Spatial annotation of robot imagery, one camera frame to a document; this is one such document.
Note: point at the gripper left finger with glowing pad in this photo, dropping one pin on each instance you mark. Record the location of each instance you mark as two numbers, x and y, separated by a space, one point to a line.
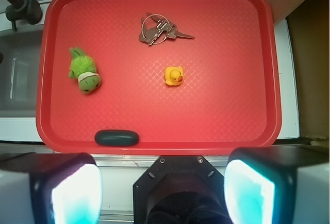
50 188

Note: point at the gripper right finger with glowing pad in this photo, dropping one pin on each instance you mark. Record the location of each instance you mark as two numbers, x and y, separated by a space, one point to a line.
278 184

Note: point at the dark oval case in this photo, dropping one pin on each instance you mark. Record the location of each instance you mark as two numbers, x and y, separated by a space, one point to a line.
116 138

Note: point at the dark metal faucet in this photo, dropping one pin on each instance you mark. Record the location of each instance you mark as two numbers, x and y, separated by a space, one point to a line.
28 10

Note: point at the red plastic tray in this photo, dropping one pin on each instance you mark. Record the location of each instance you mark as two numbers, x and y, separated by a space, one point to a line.
229 97

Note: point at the silver keys on ring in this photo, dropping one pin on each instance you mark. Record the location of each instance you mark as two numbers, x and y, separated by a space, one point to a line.
163 30

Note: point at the green plush turtle toy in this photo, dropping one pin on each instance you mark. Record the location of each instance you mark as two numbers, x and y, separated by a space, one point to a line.
83 68

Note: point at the yellow rubber duck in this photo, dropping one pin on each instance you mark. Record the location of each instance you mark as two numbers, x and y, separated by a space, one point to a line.
174 76

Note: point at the stainless steel sink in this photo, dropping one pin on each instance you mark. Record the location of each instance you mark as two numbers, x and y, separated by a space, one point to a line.
20 57

